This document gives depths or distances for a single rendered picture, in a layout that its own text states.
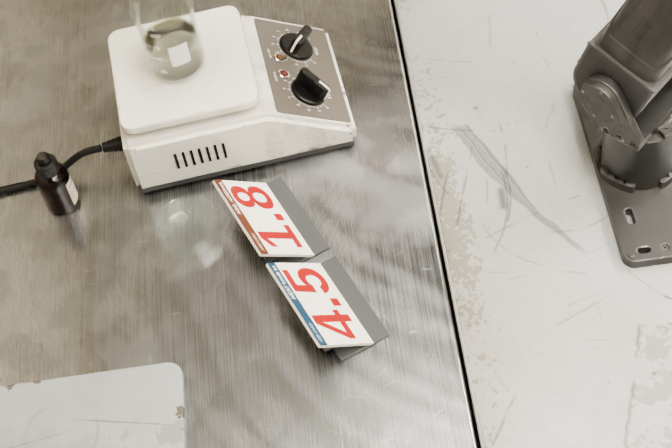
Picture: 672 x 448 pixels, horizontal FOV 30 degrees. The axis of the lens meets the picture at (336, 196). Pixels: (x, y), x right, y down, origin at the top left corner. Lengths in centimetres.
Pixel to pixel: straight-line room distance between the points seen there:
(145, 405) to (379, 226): 25
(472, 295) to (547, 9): 33
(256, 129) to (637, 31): 33
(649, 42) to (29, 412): 55
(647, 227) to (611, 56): 16
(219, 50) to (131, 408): 32
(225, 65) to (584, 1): 36
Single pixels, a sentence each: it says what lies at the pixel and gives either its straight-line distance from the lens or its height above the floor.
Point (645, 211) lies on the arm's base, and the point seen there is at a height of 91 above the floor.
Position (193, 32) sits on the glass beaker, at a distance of 106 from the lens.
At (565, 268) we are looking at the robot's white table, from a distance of 105.
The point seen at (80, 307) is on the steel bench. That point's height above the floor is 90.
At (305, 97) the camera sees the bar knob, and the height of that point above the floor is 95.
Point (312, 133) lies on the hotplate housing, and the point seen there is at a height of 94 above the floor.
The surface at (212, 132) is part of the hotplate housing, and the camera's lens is 107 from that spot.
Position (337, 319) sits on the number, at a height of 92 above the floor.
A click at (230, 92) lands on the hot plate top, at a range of 107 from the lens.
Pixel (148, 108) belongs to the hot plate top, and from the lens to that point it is 107.
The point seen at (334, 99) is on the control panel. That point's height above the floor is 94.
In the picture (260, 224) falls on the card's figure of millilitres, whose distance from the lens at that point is 105.
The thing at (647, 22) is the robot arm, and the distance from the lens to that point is 95.
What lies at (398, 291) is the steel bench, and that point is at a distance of 104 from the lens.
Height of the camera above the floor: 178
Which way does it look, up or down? 53 degrees down
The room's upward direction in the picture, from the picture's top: 9 degrees counter-clockwise
